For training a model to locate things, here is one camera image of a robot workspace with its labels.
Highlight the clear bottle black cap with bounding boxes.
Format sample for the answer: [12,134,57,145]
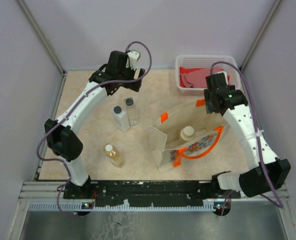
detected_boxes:
[124,97,139,126]

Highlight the canvas bag orange handles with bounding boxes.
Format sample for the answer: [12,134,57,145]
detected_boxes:
[149,99,230,173]

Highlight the beige round bottle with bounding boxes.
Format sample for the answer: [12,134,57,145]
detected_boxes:
[179,126,195,142]

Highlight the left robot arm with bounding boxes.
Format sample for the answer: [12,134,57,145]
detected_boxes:
[44,50,145,199]

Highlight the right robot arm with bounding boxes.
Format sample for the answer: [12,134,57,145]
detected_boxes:
[204,71,291,198]

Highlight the red cloth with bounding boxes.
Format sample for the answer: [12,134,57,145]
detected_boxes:
[179,65,232,90]

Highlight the white plastic basket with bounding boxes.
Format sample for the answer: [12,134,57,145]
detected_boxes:
[175,54,242,96]

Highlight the white bottle black cap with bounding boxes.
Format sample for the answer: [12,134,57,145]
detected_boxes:
[111,105,130,133]

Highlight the amber liquid bottle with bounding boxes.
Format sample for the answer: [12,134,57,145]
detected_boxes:
[103,143,124,168]

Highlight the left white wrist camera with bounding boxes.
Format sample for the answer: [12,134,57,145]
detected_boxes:
[126,50,141,71]

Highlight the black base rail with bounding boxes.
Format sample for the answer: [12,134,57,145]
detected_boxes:
[63,180,229,207]

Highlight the aluminium frame rail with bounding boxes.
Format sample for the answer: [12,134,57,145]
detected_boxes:
[19,181,71,201]

